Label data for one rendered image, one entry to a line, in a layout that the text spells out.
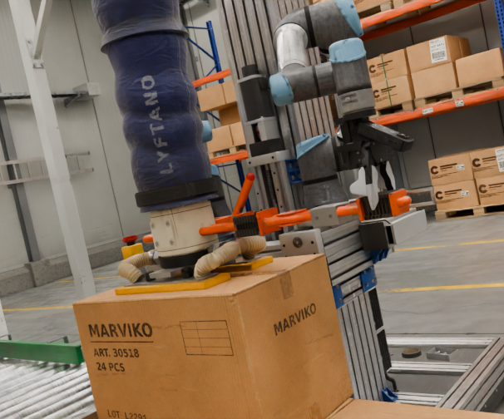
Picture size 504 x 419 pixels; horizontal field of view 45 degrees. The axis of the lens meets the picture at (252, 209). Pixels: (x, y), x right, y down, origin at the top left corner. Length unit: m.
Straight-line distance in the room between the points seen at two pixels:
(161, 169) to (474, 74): 7.34
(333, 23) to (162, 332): 0.94
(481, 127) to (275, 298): 8.71
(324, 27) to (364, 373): 1.28
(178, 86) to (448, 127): 8.74
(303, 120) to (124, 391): 1.11
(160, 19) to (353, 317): 1.29
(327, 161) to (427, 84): 6.99
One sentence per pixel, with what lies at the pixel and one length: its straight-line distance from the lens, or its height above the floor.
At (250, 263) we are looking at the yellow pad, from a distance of 1.64.
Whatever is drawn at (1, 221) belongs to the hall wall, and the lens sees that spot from 11.92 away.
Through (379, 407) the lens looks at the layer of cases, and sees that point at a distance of 1.68.
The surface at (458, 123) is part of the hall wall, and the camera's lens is 10.15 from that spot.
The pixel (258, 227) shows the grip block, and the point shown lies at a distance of 1.49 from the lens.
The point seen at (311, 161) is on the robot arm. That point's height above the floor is 1.19.
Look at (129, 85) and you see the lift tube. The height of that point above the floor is 1.48.
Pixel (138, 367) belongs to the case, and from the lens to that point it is 1.67.
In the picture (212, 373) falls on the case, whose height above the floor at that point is 0.76.
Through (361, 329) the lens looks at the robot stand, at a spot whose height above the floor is 0.54.
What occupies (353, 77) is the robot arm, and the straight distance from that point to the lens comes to 1.33.
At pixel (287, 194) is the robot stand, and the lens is 2.16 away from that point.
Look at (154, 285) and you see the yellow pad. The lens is 1.63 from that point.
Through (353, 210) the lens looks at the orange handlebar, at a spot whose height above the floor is 1.07.
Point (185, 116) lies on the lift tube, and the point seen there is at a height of 1.38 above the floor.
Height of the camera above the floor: 1.19
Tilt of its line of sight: 3 degrees down
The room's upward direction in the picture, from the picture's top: 12 degrees counter-clockwise
